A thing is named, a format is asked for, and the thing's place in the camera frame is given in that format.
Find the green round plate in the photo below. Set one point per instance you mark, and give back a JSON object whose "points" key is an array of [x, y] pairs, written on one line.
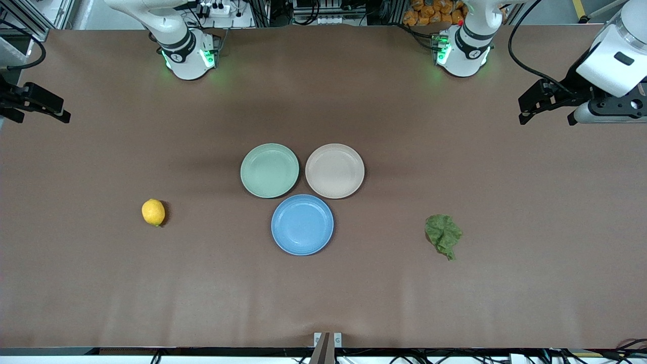
{"points": [[269, 171]]}

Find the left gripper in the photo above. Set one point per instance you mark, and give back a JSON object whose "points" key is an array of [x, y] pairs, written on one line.
{"points": [[574, 87]]}

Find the beige round plate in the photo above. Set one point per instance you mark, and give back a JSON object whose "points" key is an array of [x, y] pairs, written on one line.
{"points": [[334, 171]]}

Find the brown table cover sheet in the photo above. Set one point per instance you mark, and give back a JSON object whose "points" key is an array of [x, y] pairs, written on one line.
{"points": [[101, 303]]}

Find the blue round plate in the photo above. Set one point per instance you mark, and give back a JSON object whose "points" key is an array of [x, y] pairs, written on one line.
{"points": [[302, 225]]}

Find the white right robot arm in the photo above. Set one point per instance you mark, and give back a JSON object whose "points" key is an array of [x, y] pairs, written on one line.
{"points": [[184, 50]]}

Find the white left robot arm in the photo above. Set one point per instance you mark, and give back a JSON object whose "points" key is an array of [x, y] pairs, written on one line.
{"points": [[467, 45]]}

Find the yellow lemon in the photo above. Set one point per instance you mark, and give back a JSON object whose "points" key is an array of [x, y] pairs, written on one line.
{"points": [[153, 212]]}

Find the aluminium frame profile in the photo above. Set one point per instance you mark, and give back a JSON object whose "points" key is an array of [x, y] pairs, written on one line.
{"points": [[30, 15]]}

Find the white power strip with plugs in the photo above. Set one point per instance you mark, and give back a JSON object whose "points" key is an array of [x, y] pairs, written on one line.
{"points": [[217, 9]]}

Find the camera mount post with brackets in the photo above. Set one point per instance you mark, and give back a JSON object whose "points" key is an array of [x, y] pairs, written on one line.
{"points": [[323, 349]]}

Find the white empty power strip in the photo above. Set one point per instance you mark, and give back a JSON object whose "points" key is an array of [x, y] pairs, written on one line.
{"points": [[333, 20]]}

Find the green lettuce leaf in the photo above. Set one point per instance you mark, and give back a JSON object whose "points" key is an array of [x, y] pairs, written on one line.
{"points": [[442, 232]]}

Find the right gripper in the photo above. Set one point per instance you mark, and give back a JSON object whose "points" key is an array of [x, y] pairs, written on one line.
{"points": [[10, 96]]}

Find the bag of orange fruit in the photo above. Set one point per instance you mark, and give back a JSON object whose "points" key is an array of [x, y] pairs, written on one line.
{"points": [[429, 12]]}

